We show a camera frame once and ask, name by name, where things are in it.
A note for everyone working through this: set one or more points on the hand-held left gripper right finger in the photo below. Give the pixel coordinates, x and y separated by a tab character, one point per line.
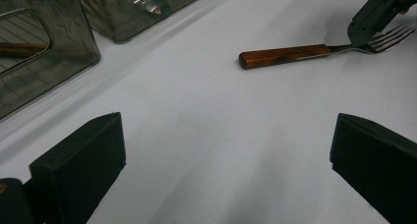
377	168

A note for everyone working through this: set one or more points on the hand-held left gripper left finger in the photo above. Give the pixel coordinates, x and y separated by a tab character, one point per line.
82	165

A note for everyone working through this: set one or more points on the smoky clear plastic bin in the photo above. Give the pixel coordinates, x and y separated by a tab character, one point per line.
111	17
72	47

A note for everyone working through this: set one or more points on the metal spoon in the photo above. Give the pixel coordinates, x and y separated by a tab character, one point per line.
154	8

